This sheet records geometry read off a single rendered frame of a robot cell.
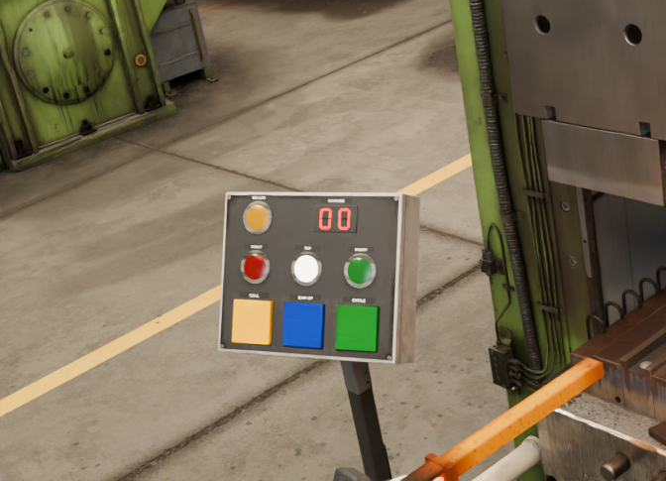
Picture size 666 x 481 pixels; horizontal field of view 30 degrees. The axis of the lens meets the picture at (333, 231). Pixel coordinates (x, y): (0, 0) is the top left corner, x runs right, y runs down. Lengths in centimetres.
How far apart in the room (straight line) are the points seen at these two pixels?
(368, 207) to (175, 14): 515
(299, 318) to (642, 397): 58
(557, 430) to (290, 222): 57
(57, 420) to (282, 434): 80
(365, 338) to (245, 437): 173
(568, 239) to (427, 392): 176
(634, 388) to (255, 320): 66
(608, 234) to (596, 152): 35
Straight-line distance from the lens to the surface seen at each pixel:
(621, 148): 171
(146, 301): 471
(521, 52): 177
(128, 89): 671
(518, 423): 168
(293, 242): 212
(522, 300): 217
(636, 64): 164
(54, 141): 660
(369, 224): 205
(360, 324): 205
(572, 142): 176
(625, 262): 212
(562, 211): 204
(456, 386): 377
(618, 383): 191
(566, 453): 198
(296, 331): 210
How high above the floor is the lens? 199
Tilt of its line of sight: 24 degrees down
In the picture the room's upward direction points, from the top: 12 degrees counter-clockwise
